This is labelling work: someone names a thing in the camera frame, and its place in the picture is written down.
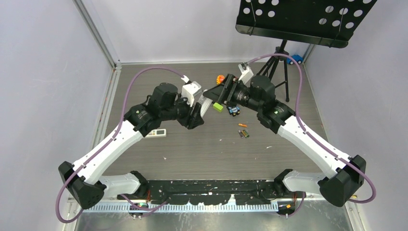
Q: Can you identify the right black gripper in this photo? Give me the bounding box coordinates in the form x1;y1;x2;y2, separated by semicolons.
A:
203;74;262;112

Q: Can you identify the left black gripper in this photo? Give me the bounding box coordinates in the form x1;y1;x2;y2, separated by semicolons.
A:
160;91;204;128

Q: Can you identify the gold green battery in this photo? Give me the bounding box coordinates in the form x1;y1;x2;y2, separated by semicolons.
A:
242;130;249;138

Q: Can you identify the white remote control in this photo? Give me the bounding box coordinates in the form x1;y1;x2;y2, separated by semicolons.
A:
145;128;166;138
198;95;213;116

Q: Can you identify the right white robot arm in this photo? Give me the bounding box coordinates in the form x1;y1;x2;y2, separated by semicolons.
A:
204;75;366;207

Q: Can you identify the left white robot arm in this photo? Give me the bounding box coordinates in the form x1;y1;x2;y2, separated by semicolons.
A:
58;81;212;209

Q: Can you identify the green block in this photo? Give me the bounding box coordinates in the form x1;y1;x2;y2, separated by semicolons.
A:
213;103;224;113

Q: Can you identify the orange yellow toy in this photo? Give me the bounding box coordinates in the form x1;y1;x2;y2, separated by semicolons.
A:
216;75;225;85

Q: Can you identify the blue owl toy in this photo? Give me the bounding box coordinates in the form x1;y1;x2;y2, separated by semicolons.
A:
228;106;240;116

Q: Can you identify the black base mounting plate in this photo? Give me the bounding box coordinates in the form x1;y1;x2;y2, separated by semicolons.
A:
117;180;306;217

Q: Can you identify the blue toy car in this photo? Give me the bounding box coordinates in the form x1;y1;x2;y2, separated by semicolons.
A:
286;54;304;65

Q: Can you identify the black perforated music stand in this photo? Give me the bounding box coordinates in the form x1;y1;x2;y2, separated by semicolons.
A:
235;0;378;103

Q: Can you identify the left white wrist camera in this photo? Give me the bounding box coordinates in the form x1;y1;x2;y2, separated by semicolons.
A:
181;81;203;107

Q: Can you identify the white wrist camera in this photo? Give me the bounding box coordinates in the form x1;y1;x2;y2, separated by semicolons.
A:
181;81;203;107
238;63;254;84

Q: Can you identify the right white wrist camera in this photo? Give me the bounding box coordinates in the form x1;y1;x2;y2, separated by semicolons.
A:
238;63;254;84

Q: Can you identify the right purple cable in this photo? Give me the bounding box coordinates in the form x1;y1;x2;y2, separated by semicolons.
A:
247;53;377;204

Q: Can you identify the purple cable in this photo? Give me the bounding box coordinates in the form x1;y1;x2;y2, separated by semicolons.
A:
247;53;377;204
55;66;189;224

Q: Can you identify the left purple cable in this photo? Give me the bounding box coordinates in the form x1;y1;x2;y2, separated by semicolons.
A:
55;66;189;224

